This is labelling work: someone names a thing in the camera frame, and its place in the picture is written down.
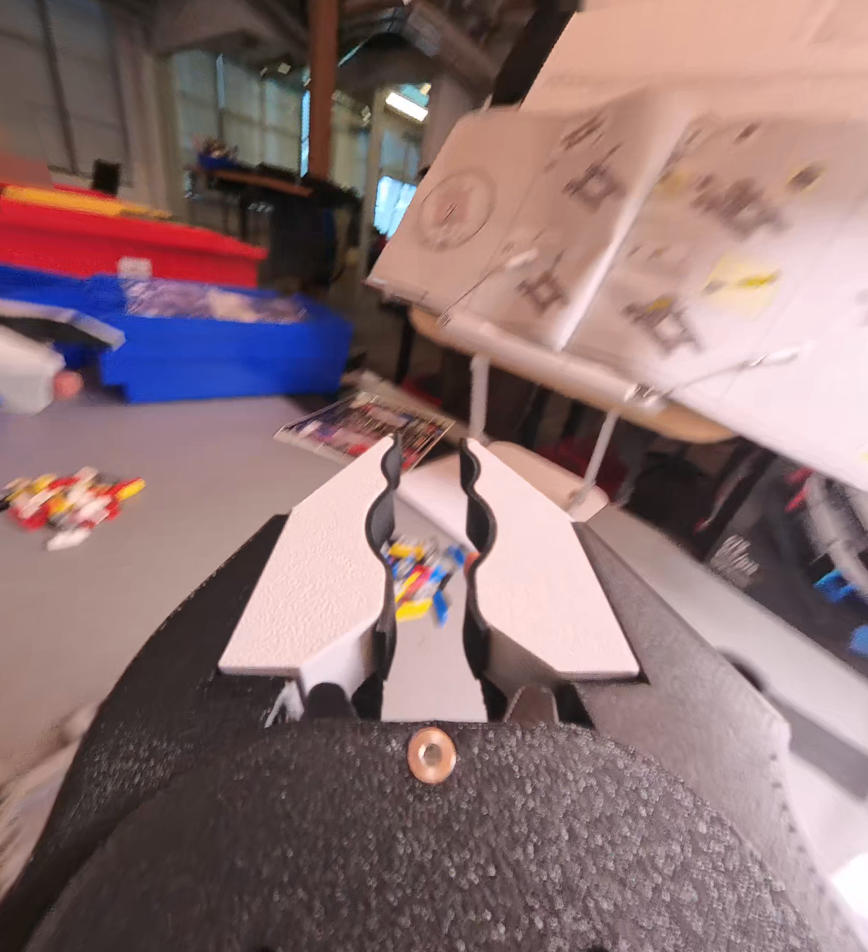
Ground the red plastic bin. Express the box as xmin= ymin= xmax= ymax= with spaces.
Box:
xmin=0 ymin=182 xmax=270 ymax=290

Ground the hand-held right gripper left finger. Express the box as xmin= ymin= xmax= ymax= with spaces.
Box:
xmin=217 ymin=433 xmax=404 ymax=718

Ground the lego sticker sheet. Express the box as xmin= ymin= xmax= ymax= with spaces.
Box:
xmin=275 ymin=393 xmax=456 ymax=471

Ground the brown column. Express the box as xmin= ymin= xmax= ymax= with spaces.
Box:
xmin=306 ymin=0 xmax=340 ymax=179

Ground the white book stand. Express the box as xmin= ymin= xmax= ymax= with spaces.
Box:
xmin=395 ymin=305 xmax=741 ymax=523

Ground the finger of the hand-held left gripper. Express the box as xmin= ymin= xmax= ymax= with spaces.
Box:
xmin=0 ymin=294 xmax=127 ymax=352

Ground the lego set box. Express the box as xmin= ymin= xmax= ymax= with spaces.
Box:
xmin=694 ymin=439 xmax=868 ymax=693

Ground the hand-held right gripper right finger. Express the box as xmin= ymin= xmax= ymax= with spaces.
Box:
xmin=460 ymin=436 xmax=643 ymax=718

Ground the pile of mixed lego pieces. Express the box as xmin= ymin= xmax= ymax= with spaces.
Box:
xmin=380 ymin=535 xmax=481 ymax=627

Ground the lego instruction booklet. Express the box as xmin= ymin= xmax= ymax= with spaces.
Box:
xmin=365 ymin=0 xmax=868 ymax=514

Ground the wooden work table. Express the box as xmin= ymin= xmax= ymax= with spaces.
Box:
xmin=188 ymin=152 xmax=366 ymax=295

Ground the pile of red white lego pieces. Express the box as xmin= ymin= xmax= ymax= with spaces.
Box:
xmin=0 ymin=466 xmax=148 ymax=553

